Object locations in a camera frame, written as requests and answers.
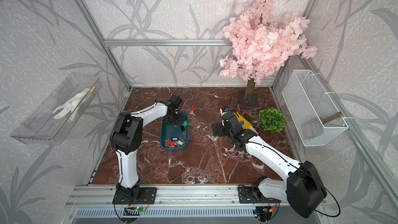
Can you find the clear acrylic wall shelf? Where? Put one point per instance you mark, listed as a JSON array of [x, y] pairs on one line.
[[52, 121]]

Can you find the white glove on shelf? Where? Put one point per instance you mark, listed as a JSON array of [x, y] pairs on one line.
[[74, 105]]

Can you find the aluminium front rail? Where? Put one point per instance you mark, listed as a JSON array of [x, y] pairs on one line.
[[166, 195]]

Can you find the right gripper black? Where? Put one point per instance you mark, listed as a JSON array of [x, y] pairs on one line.
[[219, 126]]

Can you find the brush with wooden handle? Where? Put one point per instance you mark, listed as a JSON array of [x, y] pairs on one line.
[[314, 127]]

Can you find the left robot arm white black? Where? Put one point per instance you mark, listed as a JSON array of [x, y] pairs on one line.
[[127, 138]]

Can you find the left circuit board with wires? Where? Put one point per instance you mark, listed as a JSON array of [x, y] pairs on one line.
[[134, 210]]

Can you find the teal plastic storage box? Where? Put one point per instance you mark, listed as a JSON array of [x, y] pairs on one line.
[[169, 131]]

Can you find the green artificial plant ball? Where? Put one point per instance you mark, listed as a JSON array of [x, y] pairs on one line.
[[271, 119]]

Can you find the white wire mesh basket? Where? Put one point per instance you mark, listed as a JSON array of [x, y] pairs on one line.
[[306, 98]]

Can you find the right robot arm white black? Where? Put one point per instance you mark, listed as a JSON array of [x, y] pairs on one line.
[[300, 184]]

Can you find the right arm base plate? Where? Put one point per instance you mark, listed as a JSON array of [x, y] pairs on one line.
[[250, 194]]

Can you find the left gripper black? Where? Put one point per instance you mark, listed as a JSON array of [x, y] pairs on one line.
[[179, 121]]

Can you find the yellow black work glove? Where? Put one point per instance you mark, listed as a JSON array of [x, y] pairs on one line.
[[245, 123]]

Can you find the pink blossom artificial tree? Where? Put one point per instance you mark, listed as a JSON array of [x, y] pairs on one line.
[[261, 47]]

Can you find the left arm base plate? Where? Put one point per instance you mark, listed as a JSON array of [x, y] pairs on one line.
[[141, 195]]

